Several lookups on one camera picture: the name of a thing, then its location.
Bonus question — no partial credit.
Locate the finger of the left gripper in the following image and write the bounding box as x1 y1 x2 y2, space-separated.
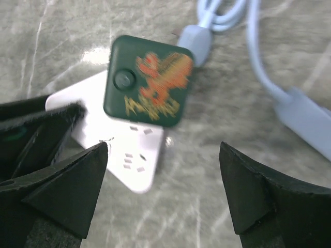
1 96 85 181

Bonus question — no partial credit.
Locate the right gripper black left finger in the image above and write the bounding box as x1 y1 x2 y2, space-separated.
1 142 108 247

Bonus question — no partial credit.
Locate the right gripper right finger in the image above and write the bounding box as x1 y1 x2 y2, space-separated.
219 142 330 247

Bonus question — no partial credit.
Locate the white triangular power strip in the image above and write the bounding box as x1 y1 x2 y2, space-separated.
45 71 164 194

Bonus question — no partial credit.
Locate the dark green plug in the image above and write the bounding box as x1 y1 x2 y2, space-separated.
103 35 194 127

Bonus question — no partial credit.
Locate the light blue cable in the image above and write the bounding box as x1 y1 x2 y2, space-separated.
172 0 298 101

